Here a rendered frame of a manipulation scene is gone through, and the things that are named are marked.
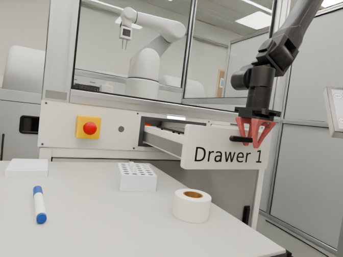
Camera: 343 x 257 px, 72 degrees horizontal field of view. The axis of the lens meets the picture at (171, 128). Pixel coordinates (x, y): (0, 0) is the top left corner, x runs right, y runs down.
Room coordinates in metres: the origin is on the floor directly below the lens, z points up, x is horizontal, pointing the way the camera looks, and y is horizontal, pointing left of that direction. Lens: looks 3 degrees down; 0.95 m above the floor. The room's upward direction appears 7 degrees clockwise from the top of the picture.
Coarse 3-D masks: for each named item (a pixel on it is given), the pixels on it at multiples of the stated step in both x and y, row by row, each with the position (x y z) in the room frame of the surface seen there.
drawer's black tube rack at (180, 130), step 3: (159, 126) 0.86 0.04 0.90; (162, 126) 0.87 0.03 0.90; (165, 126) 0.89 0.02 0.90; (162, 129) 0.87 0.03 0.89; (165, 129) 0.81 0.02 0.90; (168, 129) 0.79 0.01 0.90; (171, 129) 0.78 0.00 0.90; (174, 129) 0.79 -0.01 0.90; (177, 129) 0.82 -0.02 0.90; (180, 129) 0.84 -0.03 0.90; (183, 129) 0.87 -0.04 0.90; (174, 132) 0.79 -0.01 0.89; (177, 132) 0.74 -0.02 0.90; (180, 132) 0.72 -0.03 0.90; (183, 132) 0.70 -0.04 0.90
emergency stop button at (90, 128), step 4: (84, 124) 0.72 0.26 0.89; (88, 124) 0.72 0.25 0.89; (92, 124) 0.72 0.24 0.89; (84, 128) 0.72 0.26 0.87; (88, 128) 0.72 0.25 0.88; (92, 128) 0.72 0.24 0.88; (96, 128) 0.74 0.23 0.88; (84, 132) 0.72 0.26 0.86; (88, 132) 0.72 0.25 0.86; (92, 132) 0.73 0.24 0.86
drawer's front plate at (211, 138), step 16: (192, 128) 0.58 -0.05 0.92; (208, 128) 0.60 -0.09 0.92; (224, 128) 0.62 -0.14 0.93; (192, 144) 0.58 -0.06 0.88; (208, 144) 0.60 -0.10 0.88; (224, 144) 0.62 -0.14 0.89; (240, 144) 0.65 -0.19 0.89; (192, 160) 0.58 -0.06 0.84; (224, 160) 0.63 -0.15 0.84; (240, 160) 0.65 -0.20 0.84; (256, 160) 0.68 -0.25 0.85
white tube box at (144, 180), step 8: (120, 168) 0.59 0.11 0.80; (128, 168) 0.60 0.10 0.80; (120, 176) 0.54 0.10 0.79; (128, 176) 0.53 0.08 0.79; (136, 176) 0.54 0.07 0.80; (144, 176) 0.55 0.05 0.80; (152, 176) 0.55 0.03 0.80; (120, 184) 0.53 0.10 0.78; (128, 184) 0.54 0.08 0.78; (136, 184) 0.54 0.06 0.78; (144, 184) 0.55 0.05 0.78; (152, 184) 0.55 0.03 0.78
